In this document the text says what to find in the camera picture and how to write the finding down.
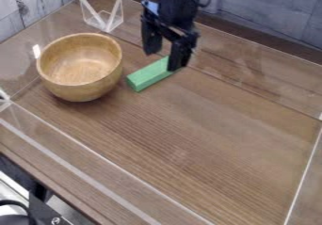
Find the black cable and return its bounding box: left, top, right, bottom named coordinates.
left=0, top=198, right=33, bottom=208

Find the green rectangular block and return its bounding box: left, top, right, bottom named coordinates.
left=126, top=56, right=173, bottom=92

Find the clear acrylic enclosure wall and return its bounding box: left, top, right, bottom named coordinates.
left=0, top=86, right=322, bottom=225

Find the black metal clamp bracket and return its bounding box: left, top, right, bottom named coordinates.
left=30, top=194, right=75, bottom=225

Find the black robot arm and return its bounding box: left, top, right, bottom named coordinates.
left=141, top=0, right=212, bottom=72

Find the wooden bowl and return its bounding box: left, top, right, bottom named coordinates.
left=37, top=33, right=122, bottom=103

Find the clear acrylic corner bracket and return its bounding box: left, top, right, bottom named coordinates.
left=79, top=0, right=123, bottom=33

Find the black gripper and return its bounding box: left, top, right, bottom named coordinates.
left=141, top=0, right=200, bottom=72

